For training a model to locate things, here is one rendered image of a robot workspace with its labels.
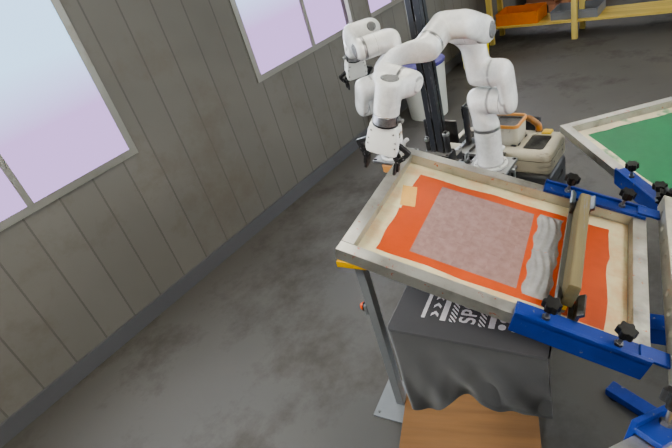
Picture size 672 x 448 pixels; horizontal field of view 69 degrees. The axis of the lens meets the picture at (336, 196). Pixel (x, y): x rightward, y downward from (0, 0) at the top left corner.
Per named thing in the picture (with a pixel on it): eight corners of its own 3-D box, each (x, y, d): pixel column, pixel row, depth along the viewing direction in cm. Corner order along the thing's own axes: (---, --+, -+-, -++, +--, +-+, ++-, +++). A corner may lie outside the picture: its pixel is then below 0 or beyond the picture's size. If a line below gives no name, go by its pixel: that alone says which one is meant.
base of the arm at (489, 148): (485, 151, 197) (481, 116, 189) (516, 154, 189) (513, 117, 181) (468, 170, 187) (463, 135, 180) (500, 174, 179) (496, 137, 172)
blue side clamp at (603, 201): (538, 203, 160) (544, 186, 156) (540, 195, 164) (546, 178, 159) (638, 232, 150) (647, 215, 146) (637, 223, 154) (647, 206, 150)
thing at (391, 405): (373, 415, 237) (320, 267, 190) (389, 378, 253) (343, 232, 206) (415, 427, 226) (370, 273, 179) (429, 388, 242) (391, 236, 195)
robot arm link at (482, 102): (478, 121, 186) (474, 81, 178) (512, 123, 177) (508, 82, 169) (466, 132, 181) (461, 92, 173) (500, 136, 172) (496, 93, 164)
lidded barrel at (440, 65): (420, 103, 558) (411, 53, 528) (460, 104, 526) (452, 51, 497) (398, 122, 529) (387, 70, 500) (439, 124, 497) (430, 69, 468)
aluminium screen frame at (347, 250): (334, 258, 136) (335, 248, 133) (404, 155, 177) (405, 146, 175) (644, 374, 111) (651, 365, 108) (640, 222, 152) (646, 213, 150)
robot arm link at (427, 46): (443, 57, 145) (409, 104, 137) (405, 48, 151) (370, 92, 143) (443, 33, 139) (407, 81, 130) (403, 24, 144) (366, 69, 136)
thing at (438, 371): (414, 411, 175) (391, 330, 154) (417, 402, 178) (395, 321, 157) (553, 449, 152) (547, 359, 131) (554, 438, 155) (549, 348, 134)
